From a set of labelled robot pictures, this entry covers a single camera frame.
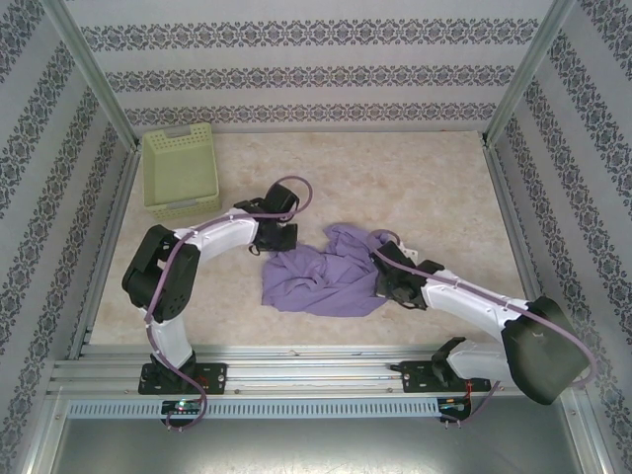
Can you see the purple t-shirt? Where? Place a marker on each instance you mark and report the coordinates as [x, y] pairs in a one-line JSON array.
[[321, 281]]

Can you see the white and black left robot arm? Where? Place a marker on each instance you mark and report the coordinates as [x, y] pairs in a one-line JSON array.
[[222, 237]]

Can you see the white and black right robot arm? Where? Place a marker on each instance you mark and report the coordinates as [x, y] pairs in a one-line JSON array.
[[469, 303]]

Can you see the green perforated plastic basket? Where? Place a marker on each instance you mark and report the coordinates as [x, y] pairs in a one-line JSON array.
[[178, 168]]

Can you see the small controller circuit board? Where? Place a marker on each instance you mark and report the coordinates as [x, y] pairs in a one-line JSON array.
[[182, 406], [454, 405]]

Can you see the grey metal panel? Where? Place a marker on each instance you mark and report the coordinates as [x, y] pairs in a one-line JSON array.
[[316, 444]]

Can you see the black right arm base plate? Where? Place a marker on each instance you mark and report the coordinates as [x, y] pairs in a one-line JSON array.
[[412, 375]]

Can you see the aluminium side rail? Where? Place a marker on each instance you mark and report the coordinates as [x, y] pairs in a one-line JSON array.
[[516, 237], [106, 247]]

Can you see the aluminium mounting rail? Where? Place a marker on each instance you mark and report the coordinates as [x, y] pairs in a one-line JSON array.
[[306, 370]]

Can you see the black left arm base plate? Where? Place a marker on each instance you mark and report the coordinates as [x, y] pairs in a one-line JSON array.
[[217, 375]]

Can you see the aluminium frame post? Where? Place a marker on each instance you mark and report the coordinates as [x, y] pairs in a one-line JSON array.
[[528, 74], [94, 74]]

